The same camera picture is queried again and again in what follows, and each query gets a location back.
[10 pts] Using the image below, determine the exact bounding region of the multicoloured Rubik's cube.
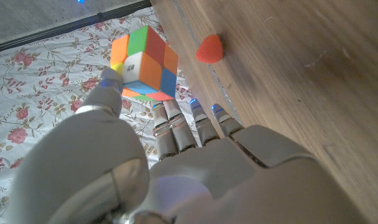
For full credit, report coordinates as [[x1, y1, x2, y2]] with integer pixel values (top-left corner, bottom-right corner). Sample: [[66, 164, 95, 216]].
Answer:
[[109, 25, 179, 102]]

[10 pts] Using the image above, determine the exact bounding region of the floral backdrop cloth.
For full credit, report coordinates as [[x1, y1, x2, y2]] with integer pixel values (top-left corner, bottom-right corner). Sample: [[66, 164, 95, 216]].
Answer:
[[0, 6, 205, 224]]

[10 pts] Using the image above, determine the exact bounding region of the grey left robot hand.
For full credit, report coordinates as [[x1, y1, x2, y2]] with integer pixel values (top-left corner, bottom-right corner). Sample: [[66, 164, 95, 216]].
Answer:
[[7, 67, 369, 224]]

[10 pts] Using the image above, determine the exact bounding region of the black backdrop pole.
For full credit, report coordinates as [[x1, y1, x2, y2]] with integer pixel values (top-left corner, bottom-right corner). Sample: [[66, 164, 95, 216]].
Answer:
[[0, 0, 153, 55]]

